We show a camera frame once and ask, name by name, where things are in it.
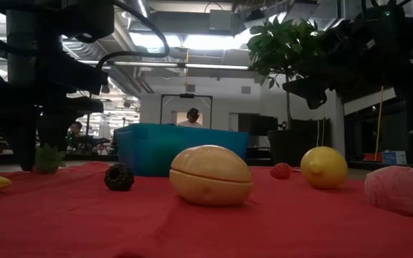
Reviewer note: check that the pink textured toy fruit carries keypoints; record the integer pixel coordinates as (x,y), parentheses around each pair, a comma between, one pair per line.
(396,191)

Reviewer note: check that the yellow pole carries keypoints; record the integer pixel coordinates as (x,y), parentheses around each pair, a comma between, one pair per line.
(379,122)

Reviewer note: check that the person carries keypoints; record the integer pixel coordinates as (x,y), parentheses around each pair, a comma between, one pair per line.
(192,115)
(75,129)

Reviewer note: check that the yellow toy lemon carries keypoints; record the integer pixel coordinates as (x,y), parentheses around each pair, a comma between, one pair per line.
(324,168)

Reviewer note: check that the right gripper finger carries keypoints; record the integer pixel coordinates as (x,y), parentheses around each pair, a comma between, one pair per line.
(312,93)

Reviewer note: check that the dark red leafy toy strawberry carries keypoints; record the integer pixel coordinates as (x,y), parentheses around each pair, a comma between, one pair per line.
(48,161)

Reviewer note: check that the blue plastic tupperware container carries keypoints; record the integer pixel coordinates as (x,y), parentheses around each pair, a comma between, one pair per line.
(149,150)

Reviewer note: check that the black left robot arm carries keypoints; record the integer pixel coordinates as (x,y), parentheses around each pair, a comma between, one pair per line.
(22,43)

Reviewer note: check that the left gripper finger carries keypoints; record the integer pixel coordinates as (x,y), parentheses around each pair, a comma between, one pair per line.
(56,129)
(23,143)

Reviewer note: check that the red bin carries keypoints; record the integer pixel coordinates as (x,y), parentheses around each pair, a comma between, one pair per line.
(371,157)

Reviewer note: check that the black toy blackberry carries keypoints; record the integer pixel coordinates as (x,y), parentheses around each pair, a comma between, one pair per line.
(119,177)

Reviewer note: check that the green leafy plant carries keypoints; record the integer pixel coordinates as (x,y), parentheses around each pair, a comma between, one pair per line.
(274,46)

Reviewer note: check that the beige toy potato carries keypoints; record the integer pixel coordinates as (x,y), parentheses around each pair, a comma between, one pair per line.
(210,179)

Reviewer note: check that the small red toy raspberry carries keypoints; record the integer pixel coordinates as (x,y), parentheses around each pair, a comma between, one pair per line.
(281,171)

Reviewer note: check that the black robot station frame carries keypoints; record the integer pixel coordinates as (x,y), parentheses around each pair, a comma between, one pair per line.
(186,95)

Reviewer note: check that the light blue box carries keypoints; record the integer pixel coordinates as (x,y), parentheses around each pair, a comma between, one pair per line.
(394,157)

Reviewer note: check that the black plant pot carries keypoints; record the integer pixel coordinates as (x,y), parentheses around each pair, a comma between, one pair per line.
(289,147)

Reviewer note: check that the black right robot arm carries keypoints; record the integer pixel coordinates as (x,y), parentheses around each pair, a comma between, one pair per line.
(407,43)

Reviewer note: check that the red cloth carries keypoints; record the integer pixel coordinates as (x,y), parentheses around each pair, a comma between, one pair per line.
(84,222)

